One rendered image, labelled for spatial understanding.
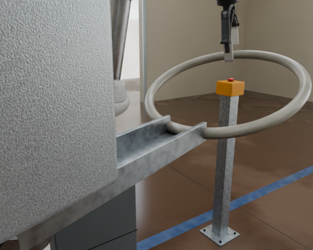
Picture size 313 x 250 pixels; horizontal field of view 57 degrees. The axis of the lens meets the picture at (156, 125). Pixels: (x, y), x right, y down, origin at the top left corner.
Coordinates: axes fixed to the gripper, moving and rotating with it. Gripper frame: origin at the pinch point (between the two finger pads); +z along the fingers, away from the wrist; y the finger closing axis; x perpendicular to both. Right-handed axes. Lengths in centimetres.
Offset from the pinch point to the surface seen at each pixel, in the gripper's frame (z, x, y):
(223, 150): 82, -17, -36
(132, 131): -6, -14, 55
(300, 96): 0.5, 21.7, 31.4
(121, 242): 79, -54, 39
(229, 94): 47, -12, -46
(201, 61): 1.9, -10.4, 3.8
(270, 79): 328, -19, -568
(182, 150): -1, -2, 56
